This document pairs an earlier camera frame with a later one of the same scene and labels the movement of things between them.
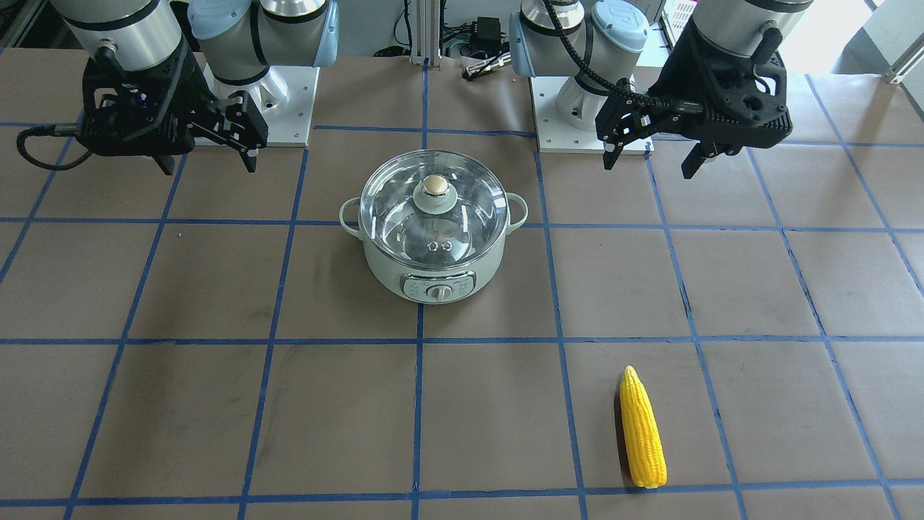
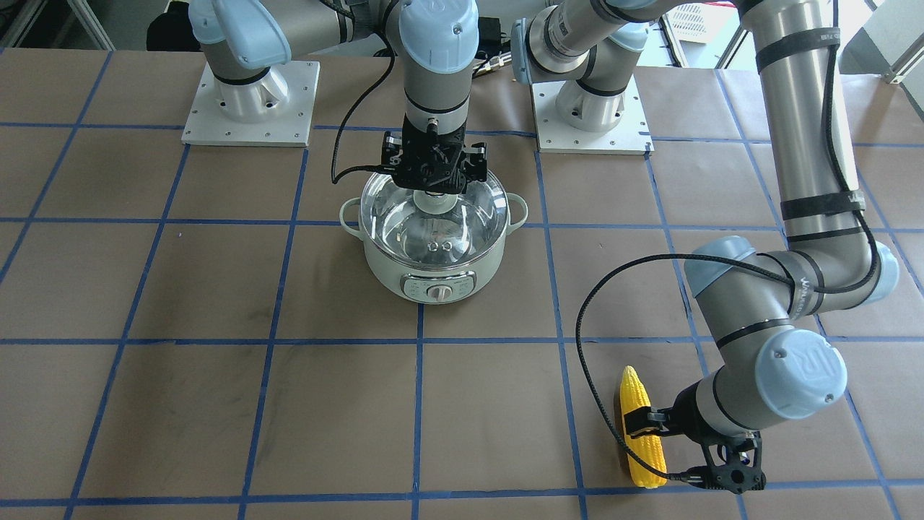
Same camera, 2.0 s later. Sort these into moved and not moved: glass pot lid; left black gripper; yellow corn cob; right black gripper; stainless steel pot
Moved: left black gripper; right black gripper
Not moved: stainless steel pot; glass pot lid; yellow corn cob
